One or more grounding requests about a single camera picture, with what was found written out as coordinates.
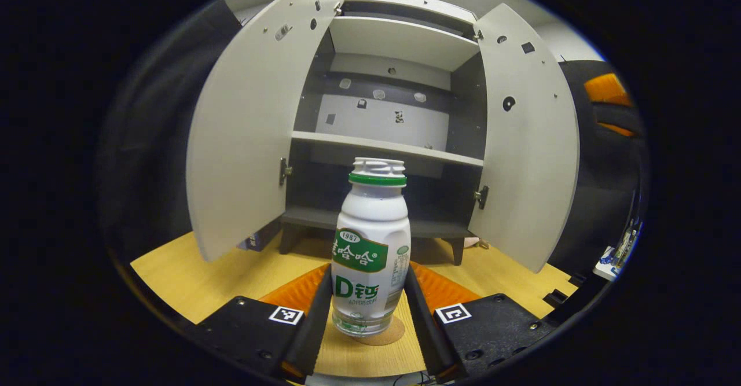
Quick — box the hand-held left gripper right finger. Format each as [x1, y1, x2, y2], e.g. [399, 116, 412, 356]
[403, 260, 561, 382]

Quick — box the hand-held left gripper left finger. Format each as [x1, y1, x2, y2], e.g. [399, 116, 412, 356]
[188, 263, 333, 382]

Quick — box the white green-label drink bottle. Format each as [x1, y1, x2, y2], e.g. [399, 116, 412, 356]
[331, 157, 412, 337]

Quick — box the grey cabinet door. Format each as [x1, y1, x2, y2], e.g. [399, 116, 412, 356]
[468, 3, 581, 274]
[185, 0, 345, 262]

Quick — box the round brown coaster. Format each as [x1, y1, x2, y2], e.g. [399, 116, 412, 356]
[347, 315, 406, 347]

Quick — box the small blue box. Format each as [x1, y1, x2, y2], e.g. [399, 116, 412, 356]
[237, 230, 284, 252]

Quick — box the white side table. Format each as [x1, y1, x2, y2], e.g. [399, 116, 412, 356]
[593, 218, 640, 282]

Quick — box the grey cabinet shelf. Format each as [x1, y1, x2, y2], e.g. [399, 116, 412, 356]
[329, 16, 481, 73]
[291, 130, 484, 168]

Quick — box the black backdrop cloth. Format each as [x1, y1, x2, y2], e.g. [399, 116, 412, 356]
[98, 0, 644, 285]

